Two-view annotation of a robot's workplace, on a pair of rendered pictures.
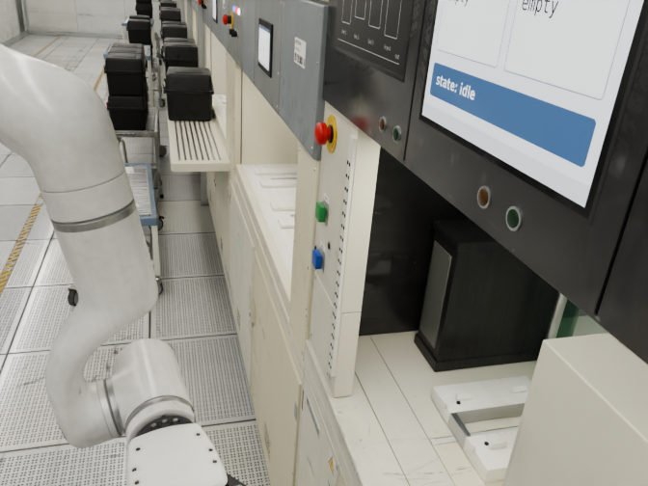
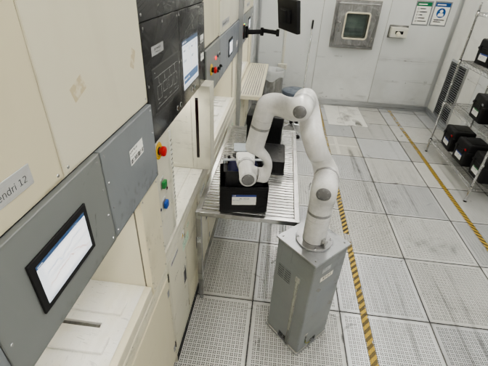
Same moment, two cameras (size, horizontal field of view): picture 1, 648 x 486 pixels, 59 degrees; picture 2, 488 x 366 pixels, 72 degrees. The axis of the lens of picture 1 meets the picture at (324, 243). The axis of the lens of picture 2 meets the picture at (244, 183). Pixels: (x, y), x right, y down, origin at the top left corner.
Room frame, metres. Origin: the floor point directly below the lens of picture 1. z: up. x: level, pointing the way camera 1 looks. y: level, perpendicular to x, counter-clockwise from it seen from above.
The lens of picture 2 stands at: (1.93, 0.73, 1.95)
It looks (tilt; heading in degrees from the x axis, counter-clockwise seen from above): 32 degrees down; 202
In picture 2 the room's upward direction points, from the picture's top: 3 degrees clockwise
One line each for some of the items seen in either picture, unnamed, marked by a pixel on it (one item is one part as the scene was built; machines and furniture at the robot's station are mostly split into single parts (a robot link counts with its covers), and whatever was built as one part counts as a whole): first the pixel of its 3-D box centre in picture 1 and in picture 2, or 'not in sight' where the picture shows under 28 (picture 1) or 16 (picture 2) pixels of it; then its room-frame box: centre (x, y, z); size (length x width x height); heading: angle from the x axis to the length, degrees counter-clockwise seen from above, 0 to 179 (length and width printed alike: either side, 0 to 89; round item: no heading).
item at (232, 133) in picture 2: not in sight; (253, 204); (-0.10, 0.01, 0.38); 1.30 x 0.60 x 0.76; 17
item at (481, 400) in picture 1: (507, 420); not in sight; (0.82, -0.36, 0.89); 0.22 x 0.21 x 0.04; 107
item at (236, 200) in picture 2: not in sight; (242, 186); (0.37, 0.10, 0.85); 0.28 x 0.28 x 0.17; 26
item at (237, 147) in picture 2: not in sight; (243, 171); (0.37, 0.10, 0.95); 0.24 x 0.20 x 0.32; 116
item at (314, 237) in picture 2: not in sight; (316, 226); (0.54, 0.59, 0.85); 0.19 x 0.19 x 0.18
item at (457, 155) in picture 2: not in sight; (470, 152); (-2.25, 1.83, 0.31); 0.30 x 0.28 x 0.26; 17
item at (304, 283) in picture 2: not in sight; (303, 287); (0.54, 0.59, 0.38); 0.28 x 0.28 x 0.76; 62
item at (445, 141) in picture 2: not in sight; (457, 138); (-2.61, 1.73, 0.31); 0.30 x 0.28 x 0.26; 14
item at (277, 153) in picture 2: not in sight; (264, 155); (-0.11, 0.07, 0.83); 0.29 x 0.29 x 0.13; 17
